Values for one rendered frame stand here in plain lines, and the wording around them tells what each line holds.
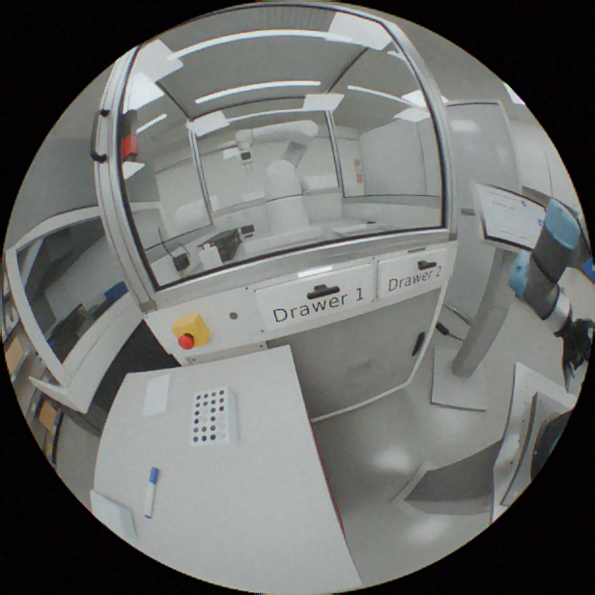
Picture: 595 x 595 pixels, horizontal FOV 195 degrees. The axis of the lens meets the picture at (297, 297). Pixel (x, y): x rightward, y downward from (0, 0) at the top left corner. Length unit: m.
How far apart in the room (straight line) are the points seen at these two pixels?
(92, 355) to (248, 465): 0.64
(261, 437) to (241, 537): 0.20
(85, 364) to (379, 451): 1.34
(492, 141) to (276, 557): 2.12
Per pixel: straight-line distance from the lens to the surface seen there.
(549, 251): 0.35
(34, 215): 0.84
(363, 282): 0.44
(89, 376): 0.79
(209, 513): 0.40
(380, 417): 1.18
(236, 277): 0.39
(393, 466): 1.13
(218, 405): 0.38
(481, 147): 1.87
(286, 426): 0.35
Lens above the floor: 1.09
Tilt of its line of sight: 30 degrees down
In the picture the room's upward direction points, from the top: 11 degrees counter-clockwise
